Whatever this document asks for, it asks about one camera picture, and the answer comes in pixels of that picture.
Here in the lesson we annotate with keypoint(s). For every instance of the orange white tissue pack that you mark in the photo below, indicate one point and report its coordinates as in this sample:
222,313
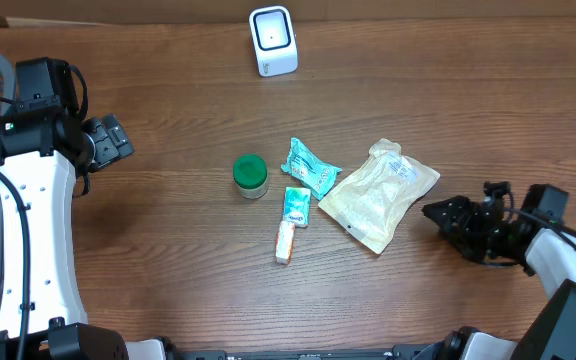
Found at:
284,242

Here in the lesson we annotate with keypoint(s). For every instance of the blue Kleenex tissue pack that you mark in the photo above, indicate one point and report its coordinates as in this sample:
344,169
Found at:
296,207

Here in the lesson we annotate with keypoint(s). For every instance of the beige plastic pouch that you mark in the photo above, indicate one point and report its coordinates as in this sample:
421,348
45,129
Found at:
371,202

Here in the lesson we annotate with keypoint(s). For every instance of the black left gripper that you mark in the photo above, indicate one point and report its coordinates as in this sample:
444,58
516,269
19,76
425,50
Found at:
113,140

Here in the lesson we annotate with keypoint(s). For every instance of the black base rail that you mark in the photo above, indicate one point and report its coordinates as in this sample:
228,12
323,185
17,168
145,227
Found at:
397,352

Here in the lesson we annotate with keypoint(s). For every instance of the white barcode scanner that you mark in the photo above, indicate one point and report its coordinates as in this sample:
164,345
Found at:
274,41

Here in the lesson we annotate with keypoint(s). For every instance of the green lid jar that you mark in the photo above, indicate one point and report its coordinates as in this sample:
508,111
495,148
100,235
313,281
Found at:
250,175

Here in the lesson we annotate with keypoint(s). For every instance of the teal tissue pack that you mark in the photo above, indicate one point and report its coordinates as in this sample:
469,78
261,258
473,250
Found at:
312,172

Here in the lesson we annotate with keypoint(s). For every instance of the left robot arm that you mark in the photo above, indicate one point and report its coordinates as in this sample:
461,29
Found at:
47,143

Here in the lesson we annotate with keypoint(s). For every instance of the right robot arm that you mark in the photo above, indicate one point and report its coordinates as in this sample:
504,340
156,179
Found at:
533,236

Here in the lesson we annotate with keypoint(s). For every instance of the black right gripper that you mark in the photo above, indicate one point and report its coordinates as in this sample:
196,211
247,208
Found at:
473,211

